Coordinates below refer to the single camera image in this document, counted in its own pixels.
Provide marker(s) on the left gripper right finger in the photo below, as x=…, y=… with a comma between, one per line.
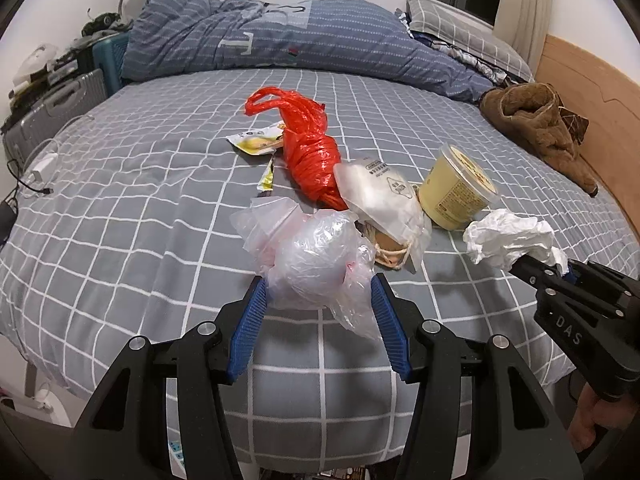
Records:
x=515, y=433

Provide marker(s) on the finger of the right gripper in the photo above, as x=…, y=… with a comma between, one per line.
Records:
x=600, y=279
x=537, y=272

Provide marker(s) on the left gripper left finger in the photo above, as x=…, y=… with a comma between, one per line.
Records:
x=121, y=434

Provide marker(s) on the white tissue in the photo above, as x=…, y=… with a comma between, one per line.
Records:
x=502, y=237

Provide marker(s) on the clear plastic bag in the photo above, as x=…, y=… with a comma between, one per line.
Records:
x=311, y=261

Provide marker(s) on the right hand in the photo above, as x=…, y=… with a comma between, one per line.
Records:
x=592, y=411

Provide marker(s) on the yellow plastic cup with lid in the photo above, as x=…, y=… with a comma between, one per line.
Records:
x=455, y=189

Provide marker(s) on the brown fleece garment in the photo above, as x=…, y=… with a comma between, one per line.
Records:
x=534, y=116

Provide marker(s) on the white face mask package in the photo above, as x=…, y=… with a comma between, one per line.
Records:
x=387, y=205

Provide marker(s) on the grey checked bed sheet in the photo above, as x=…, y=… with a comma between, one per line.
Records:
x=136, y=238

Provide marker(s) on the wooden headboard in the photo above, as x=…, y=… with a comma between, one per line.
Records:
x=610, y=100

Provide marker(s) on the black power adapter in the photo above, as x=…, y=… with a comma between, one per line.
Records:
x=8, y=216

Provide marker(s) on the red plastic bag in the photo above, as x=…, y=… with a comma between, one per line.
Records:
x=309, y=153

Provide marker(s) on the beige curtain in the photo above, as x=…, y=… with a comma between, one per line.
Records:
x=524, y=25

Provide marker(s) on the grey checked pillow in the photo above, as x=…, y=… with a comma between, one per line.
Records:
x=427, y=17

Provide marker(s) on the small yellow sachet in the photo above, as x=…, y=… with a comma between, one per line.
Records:
x=265, y=184

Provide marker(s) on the yellow snack wrapper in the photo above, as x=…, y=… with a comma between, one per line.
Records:
x=260, y=141

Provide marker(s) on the grey suitcase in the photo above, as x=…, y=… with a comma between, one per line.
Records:
x=48, y=115

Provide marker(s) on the teal plastic stool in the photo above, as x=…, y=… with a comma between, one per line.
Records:
x=108, y=55

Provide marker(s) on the blue striped duvet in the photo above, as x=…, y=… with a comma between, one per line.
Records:
x=172, y=37

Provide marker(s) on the white charger with cable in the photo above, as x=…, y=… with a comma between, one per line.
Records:
x=42, y=171

